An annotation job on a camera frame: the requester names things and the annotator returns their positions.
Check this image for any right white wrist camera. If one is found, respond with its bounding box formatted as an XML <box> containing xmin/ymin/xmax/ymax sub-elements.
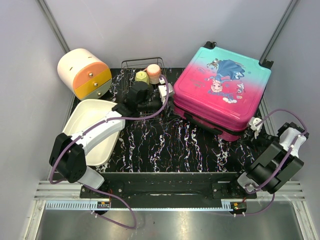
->
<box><xmin>247</xmin><ymin>117</ymin><xmax>262</xmax><ymax>139</ymax></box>

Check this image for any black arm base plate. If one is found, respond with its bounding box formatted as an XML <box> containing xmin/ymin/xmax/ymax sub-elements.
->
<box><xmin>79</xmin><ymin>171</ymin><xmax>258</xmax><ymax>200</ymax></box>

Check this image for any black wire basket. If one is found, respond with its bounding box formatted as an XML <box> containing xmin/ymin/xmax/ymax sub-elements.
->
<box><xmin>119</xmin><ymin>57</ymin><xmax>166</xmax><ymax>118</ymax></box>

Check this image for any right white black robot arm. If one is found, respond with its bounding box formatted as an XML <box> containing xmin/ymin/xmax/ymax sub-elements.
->
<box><xmin>227</xmin><ymin>122</ymin><xmax>310</xmax><ymax>199</ymax></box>

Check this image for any pink ribbed cup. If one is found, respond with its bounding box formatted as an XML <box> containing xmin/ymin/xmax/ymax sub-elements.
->
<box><xmin>146</xmin><ymin>64</ymin><xmax>161</xmax><ymax>85</ymax></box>

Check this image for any aluminium frame rail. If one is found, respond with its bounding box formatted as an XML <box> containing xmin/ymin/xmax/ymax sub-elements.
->
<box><xmin>34</xmin><ymin>181</ymin><xmax>305</xmax><ymax>212</ymax></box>

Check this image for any white rectangular tray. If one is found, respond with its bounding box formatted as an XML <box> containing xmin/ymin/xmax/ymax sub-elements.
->
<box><xmin>62</xmin><ymin>99</ymin><xmax>120</xmax><ymax>167</ymax></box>

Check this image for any pink teal cartoon suitcase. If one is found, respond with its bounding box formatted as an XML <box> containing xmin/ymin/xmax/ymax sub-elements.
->
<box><xmin>173</xmin><ymin>41</ymin><xmax>273</xmax><ymax>142</ymax></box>

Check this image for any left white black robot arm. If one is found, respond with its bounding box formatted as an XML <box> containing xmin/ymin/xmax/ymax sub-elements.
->
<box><xmin>49</xmin><ymin>81</ymin><xmax>170</xmax><ymax>198</ymax></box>

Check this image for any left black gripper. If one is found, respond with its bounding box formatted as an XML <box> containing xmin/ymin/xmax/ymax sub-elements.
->
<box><xmin>138</xmin><ymin>96</ymin><xmax>181</xmax><ymax>123</ymax></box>

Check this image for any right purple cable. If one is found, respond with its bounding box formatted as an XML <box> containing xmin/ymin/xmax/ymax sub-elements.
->
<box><xmin>212</xmin><ymin>108</ymin><xmax>310</xmax><ymax>217</ymax></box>

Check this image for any yellow faceted cup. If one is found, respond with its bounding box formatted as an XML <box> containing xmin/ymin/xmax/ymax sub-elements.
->
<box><xmin>134</xmin><ymin>71</ymin><xmax>150</xmax><ymax>85</ymax></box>

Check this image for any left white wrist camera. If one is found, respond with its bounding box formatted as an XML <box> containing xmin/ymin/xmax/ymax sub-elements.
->
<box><xmin>158</xmin><ymin>83</ymin><xmax>175</xmax><ymax>98</ymax></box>

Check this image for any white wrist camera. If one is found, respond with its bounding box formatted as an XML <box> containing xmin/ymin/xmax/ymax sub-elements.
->
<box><xmin>158</xmin><ymin>83</ymin><xmax>175</xmax><ymax>98</ymax></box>
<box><xmin>247</xmin><ymin>117</ymin><xmax>262</xmax><ymax>139</ymax></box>

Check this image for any black marble pattern mat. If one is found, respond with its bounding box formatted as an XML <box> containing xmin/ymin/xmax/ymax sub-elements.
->
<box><xmin>49</xmin><ymin>67</ymin><xmax>271</xmax><ymax>174</ymax></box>

